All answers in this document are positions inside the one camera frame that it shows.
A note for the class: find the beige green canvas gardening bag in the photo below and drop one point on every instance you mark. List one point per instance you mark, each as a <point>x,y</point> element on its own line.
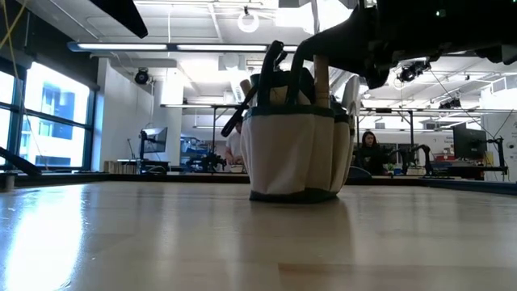
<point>291,153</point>

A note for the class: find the standing person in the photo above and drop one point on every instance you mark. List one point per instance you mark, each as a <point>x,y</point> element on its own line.
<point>234,147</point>

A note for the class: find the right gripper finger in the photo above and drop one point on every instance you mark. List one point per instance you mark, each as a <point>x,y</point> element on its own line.
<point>343,40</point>

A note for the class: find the small black ceiling device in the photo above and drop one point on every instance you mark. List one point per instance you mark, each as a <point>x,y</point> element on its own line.
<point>450,104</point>

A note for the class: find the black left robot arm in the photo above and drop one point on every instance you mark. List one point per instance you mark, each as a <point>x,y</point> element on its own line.
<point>121,14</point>

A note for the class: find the small grey post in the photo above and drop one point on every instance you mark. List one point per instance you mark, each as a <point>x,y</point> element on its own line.
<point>9,182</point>

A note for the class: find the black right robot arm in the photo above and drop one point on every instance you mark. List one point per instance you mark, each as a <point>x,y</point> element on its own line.
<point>464,28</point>

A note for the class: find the black ceiling spotlight cluster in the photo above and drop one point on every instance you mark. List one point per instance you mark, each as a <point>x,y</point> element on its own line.
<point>412,72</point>

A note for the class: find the grey computer monitor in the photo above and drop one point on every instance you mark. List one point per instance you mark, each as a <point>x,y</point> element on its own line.
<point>155,139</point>

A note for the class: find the white cabinet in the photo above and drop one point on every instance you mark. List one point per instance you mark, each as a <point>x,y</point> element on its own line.
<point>505,133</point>

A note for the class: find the wooden crate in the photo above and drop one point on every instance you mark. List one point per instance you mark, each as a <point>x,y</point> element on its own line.
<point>117,167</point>

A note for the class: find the black ceiling dome camera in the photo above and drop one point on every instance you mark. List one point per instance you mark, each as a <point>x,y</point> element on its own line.
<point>141,76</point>

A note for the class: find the seated person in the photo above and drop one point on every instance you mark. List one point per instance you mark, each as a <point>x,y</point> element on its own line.
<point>369,155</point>

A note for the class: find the black background robot arm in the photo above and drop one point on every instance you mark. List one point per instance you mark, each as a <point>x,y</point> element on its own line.
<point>210,161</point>
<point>426,157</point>

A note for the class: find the black computer monitor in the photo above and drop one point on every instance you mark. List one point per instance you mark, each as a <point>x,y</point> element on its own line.
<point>468,143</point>

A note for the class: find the long ceiling light strip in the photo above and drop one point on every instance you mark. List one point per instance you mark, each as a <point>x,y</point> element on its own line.
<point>121,46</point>

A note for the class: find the black metal rig frame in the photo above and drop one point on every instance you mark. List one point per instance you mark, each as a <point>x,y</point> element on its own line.
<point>411,129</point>

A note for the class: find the blue framed window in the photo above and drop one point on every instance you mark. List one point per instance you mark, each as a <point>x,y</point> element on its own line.
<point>52,101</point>

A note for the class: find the dark chair back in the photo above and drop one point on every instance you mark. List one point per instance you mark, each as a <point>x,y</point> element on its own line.
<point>359,174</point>

